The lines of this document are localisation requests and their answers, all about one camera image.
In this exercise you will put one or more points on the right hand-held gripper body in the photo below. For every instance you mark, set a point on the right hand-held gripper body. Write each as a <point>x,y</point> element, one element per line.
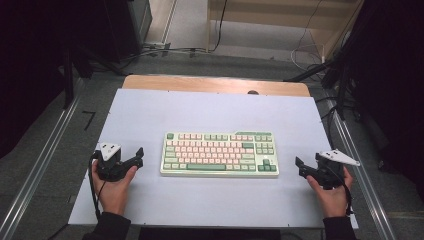
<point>330,173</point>

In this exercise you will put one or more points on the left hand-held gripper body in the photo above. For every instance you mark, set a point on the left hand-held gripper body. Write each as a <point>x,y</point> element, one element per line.
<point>108,166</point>

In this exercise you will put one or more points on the green and cream keyboard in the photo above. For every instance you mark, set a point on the green and cream keyboard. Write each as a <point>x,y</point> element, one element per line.
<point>216,151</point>

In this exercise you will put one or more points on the person's right hand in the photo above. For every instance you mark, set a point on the person's right hand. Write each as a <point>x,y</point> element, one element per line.
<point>333,201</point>

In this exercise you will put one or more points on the person's left hand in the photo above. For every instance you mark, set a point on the person's left hand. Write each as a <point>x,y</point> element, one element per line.
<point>111,196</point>

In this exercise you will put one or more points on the black metal stand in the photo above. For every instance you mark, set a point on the black metal stand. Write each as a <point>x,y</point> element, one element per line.
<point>341,96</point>
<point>68,83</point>

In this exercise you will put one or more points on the grey power strip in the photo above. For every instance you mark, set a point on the grey power strip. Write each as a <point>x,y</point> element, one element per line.
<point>156,45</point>

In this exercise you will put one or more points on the black curtain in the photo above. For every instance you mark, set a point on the black curtain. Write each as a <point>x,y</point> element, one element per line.
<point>393,83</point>
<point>26,66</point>

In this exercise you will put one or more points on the dark cabinet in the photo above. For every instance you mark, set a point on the dark cabinet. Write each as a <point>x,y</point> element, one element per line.
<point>140,20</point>

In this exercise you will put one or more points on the aluminium floor rail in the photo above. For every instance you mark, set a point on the aluminium floor rail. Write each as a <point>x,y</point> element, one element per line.
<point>366,188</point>
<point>40,166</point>

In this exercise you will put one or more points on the light wooden furniture frame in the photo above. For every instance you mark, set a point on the light wooden furniture frame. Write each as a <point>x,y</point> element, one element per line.
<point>283,8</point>

